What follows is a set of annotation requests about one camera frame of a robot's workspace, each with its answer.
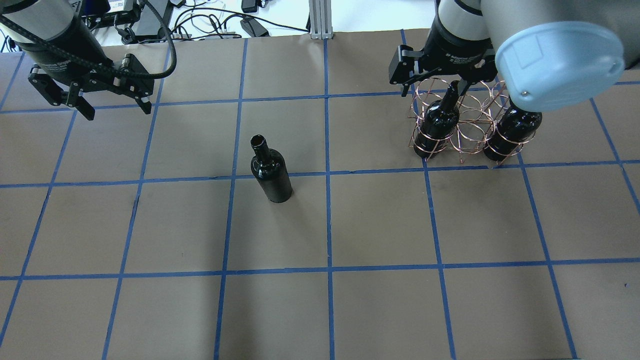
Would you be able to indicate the copper wire wine basket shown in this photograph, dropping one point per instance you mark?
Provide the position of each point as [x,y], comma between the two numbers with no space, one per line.
[480,110]

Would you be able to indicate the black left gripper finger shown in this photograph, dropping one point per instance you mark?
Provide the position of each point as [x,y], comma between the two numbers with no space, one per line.
[142,99]
[75,100]

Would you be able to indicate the aluminium frame post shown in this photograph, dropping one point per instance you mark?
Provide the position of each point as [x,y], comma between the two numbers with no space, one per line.
[320,16]

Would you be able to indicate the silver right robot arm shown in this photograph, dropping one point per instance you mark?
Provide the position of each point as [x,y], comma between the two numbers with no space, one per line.
[550,53]

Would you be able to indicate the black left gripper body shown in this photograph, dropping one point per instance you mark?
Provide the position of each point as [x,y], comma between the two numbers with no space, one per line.
[59,53]

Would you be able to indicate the black power adapter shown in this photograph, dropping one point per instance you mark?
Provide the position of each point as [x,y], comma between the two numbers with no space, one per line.
[253,28]

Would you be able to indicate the dark glass wine bottle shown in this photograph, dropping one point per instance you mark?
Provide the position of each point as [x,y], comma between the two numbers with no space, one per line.
[513,129]
[438,123]
[269,168]

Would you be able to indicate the black electronics box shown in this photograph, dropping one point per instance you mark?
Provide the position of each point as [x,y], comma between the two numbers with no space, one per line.
[107,13]

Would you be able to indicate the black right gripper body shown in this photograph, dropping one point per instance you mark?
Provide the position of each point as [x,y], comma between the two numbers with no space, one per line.
[457,44]

